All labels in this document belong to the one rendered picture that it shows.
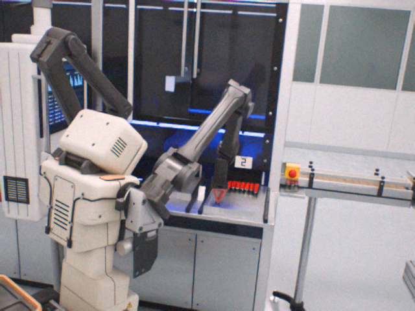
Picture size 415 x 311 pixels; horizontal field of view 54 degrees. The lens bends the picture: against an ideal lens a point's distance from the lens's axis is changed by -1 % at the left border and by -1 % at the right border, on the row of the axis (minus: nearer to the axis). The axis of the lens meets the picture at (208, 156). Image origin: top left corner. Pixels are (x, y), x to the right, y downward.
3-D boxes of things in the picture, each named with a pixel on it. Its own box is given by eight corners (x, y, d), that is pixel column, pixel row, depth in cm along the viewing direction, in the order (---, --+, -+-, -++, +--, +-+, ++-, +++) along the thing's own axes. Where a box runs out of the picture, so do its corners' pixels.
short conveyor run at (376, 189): (277, 192, 221) (281, 165, 216) (278, 183, 235) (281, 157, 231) (410, 209, 211) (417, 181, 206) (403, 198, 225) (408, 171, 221)
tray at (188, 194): (158, 172, 228) (158, 166, 227) (204, 178, 224) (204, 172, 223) (137, 194, 196) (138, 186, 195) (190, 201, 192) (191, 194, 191)
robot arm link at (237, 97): (233, 68, 134) (259, 82, 132) (228, 93, 146) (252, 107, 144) (151, 167, 115) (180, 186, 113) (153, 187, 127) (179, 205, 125)
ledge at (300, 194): (279, 186, 224) (279, 183, 224) (303, 190, 223) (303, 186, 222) (279, 195, 211) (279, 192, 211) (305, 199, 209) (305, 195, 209)
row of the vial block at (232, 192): (221, 192, 205) (222, 183, 203) (257, 197, 202) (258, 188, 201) (220, 194, 203) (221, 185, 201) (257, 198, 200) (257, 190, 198)
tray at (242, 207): (215, 186, 212) (216, 181, 211) (266, 193, 208) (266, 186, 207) (202, 212, 180) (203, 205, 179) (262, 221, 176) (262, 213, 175)
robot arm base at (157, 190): (124, 188, 112) (155, 201, 105) (142, 167, 115) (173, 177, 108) (138, 207, 118) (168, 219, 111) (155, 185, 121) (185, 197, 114)
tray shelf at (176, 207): (149, 174, 229) (150, 171, 229) (275, 190, 219) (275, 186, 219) (117, 207, 184) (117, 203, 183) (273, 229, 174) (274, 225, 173)
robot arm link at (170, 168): (150, 175, 113) (166, 186, 111) (172, 149, 117) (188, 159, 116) (152, 189, 121) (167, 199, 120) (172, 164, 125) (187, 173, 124)
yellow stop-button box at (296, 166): (284, 174, 215) (286, 161, 213) (297, 175, 214) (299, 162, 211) (284, 179, 207) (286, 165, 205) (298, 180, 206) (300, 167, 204)
